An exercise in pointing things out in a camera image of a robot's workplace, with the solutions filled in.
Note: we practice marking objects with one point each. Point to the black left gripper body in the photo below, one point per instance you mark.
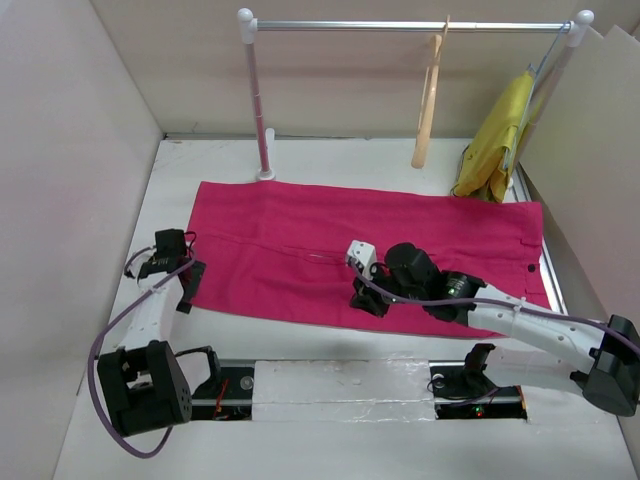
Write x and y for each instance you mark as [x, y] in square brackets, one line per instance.
[192, 286]

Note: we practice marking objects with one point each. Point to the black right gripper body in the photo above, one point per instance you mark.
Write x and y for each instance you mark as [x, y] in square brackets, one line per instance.
[375, 301]

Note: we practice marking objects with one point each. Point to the pink trousers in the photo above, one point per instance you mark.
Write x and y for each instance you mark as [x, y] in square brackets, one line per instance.
[277, 251]

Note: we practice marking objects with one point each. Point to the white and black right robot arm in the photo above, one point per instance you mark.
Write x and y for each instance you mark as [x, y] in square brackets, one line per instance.
[598, 361]

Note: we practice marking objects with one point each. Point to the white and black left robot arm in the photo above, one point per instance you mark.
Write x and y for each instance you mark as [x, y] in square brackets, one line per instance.
[146, 385]

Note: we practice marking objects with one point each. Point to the wooden clothes hanger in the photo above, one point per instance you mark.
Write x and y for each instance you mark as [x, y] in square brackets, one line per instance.
[428, 101]

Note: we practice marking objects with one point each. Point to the yellow shirt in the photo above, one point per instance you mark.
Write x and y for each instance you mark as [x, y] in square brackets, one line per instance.
[486, 164]

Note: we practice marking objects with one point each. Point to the silver clothes rack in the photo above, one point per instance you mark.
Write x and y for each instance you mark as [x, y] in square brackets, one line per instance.
[250, 26]

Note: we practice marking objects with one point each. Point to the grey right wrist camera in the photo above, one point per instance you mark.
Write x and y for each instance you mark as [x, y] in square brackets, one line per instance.
[362, 256]

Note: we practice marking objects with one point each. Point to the black right arm base rail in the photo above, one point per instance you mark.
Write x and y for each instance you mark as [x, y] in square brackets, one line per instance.
[461, 395]

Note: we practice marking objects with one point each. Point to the black left arm base rail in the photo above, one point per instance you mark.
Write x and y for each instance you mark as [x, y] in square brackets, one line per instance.
[229, 400]

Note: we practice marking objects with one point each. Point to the light blue wire hanger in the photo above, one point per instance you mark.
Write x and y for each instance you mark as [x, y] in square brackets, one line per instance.
[534, 72]

